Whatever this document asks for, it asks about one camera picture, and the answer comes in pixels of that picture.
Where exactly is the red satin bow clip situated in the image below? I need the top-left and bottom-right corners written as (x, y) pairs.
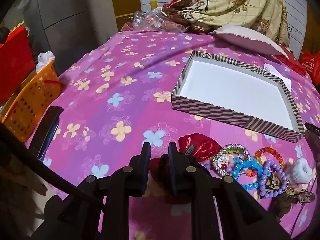
top-left (150, 133), bottom-right (222, 181)

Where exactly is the white fluffy scrunchie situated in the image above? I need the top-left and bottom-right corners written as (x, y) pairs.
top-left (285, 158), bottom-right (312, 184)

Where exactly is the purple bead bracelet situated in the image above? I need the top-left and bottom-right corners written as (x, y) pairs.
top-left (258, 159), bottom-right (289, 198)

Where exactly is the silver braided bangle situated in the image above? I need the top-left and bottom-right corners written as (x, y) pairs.
top-left (209, 144), bottom-right (251, 177)

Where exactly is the blue star bead bracelet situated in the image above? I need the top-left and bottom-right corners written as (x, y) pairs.
top-left (231, 157), bottom-right (272, 190)

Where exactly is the orange crystal bead bracelet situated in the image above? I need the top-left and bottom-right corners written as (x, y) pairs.
top-left (254, 146), bottom-right (286, 169)

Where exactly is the leopard print bow scrunchie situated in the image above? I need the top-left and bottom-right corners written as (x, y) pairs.
top-left (261, 176), bottom-right (316, 219)

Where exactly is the striped white tray box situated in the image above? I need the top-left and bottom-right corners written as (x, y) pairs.
top-left (171, 51), bottom-right (305, 142)

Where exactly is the red shopping bag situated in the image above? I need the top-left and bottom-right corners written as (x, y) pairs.
top-left (299, 50), bottom-right (320, 86)

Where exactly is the red fringed cushion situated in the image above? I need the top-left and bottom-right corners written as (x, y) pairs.
top-left (275, 44), bottom-right (307, 76)

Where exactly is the pink floral bedspread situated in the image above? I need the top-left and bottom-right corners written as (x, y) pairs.
top-left (24, 29), bottom-right (320, 240)

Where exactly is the white folded paper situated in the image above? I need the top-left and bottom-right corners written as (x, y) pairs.
top-left (264, 63), bottom-right (292, 92)

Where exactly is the black chair back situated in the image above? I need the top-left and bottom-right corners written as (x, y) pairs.
top-left (29, 106), bottom-right (63, 161)

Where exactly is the white pillow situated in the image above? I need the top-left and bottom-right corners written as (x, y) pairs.
top-left (209, 24), bottom-right (289, 59)

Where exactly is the orange plastic basket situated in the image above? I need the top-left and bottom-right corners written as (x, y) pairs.
top-left (1, 60), bottom-right (65, 142)

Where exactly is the cream floral quilt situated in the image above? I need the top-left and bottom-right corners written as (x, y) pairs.
top-left (163, 0), bottom-right (289, 46)

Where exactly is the white plastic bag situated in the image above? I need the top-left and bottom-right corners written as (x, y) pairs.
top-left (35, 51), bottom-right (55, 73)

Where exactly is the clear plastic bag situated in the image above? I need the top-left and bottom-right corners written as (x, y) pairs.
top-left (132, 8), bottom-right (188, 33)

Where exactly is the red gift bag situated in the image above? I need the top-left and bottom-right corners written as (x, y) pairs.
top-left (0, 26), bottom-right (35, 104)

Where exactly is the grey refrigerator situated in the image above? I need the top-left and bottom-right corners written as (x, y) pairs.
top-left (23, 0), bottom-right (118, 75)

